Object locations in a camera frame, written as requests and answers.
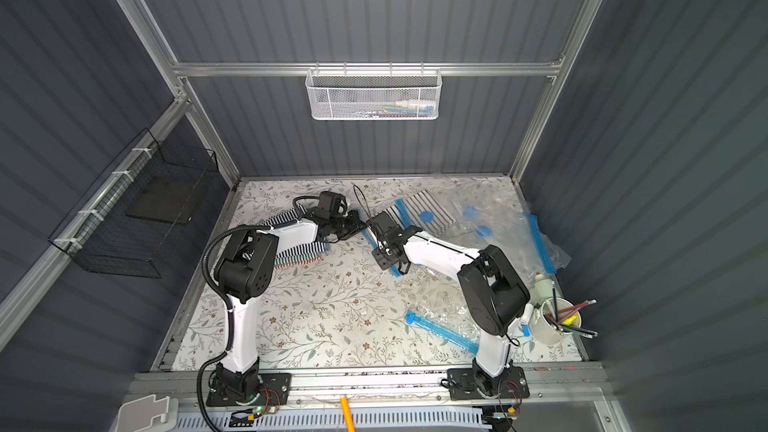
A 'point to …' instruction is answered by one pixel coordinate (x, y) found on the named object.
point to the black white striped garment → (421, 210)
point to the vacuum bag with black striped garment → (449, 200)
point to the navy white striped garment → (297, 234)
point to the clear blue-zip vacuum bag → (450, 321)
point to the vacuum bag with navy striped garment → (510, 226)
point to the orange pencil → (347, 413)
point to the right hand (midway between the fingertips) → (390, 252)
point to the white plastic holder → (148, 414)
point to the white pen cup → (553, 320)
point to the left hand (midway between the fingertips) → (375, 227)
